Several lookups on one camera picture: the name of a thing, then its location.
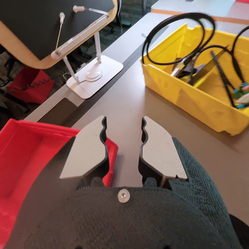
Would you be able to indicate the yellow plastic bin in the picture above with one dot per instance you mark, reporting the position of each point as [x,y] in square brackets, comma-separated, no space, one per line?
[204,109]

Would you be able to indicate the wood-edged black board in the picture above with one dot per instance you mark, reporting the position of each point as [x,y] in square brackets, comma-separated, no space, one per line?
[29,29]

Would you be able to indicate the grey hdmi port hub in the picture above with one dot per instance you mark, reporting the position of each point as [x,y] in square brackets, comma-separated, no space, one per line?
[176,72]

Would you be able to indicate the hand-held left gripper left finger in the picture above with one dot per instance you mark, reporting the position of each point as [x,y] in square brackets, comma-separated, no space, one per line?
[87,147]

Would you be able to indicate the red floor bin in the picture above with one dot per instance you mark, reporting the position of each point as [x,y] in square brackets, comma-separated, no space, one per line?
[38,95]

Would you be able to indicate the white desk stand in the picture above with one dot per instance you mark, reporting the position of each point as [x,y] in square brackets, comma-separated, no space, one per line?
[101,77]

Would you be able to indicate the red plastic bin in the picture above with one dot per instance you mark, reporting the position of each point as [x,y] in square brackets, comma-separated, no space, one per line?
[23,155]

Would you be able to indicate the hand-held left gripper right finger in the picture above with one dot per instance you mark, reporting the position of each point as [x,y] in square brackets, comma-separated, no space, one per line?
[161,151]

